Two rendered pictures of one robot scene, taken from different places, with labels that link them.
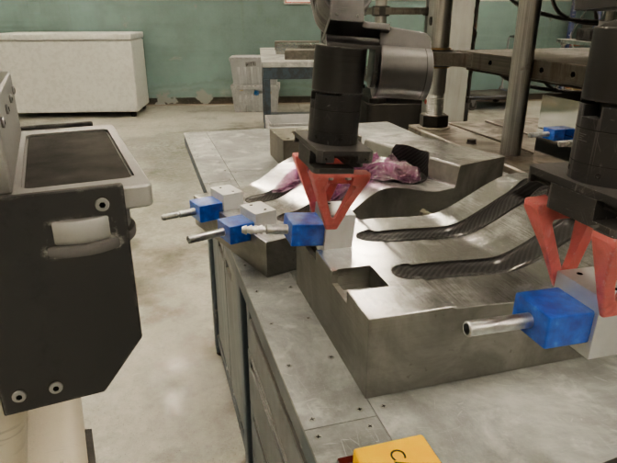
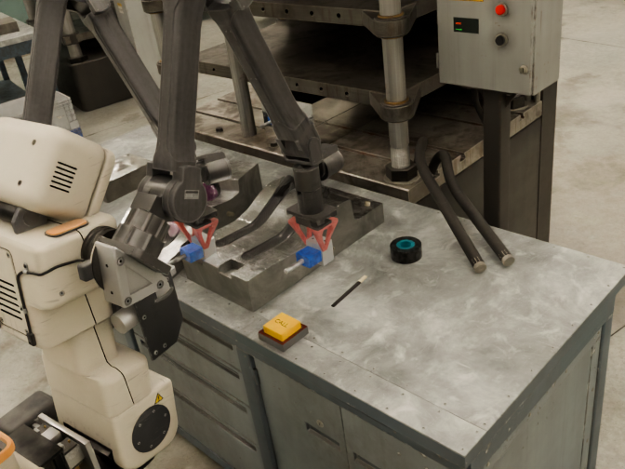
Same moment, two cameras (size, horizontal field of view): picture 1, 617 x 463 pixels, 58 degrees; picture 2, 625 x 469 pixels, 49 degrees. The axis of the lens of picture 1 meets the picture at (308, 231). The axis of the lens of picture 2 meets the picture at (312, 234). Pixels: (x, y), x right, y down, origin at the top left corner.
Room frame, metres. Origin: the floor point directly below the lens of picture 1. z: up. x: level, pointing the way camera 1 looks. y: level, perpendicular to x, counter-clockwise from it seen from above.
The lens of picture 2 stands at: (-0.82, 0.38, 1.75)
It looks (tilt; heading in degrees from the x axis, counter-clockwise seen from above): 30 degrees down; 334
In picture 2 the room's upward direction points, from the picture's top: 8 degrees counter-clockwise
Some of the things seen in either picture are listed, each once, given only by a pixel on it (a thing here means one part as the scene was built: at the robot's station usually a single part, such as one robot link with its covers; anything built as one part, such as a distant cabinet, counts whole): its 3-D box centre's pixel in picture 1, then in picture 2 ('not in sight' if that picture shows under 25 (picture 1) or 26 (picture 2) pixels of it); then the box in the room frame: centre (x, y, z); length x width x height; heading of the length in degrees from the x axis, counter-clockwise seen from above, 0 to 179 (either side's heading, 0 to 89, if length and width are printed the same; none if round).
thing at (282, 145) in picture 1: (314, 145); (118, 177); (1.41, -0.01, 0.84); 0.20 x 0.15 x 0.07; 106
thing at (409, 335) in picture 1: (513, 255); (285, 227); (0.64, -0.26, 0.87); 0.50 x 0.26 x 0.14; 106
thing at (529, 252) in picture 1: (503, 217); (275, 213); (0.65, -0.24, 0.92); 0.35 x 0.16 x 0.09; 106
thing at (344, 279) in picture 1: (358, 293); (232, 272); (0.53, -0.05, 0.87); 0.05 x 0.05 x 0.04; 16
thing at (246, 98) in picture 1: (256, 96); not in sight; (7.14, 0.66, 0.16); 0.60 x 0.42 x 0.33; 91
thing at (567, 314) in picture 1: (540, 318); (305, 259); (0.38, -0.18, 0.93); 0.13 x 0.05 x 0.05; 106
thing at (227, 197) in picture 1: (200, 209); not in sight; (0.85, 0.17, 0.86); 0.13 x 0.05 x 0.05; 123
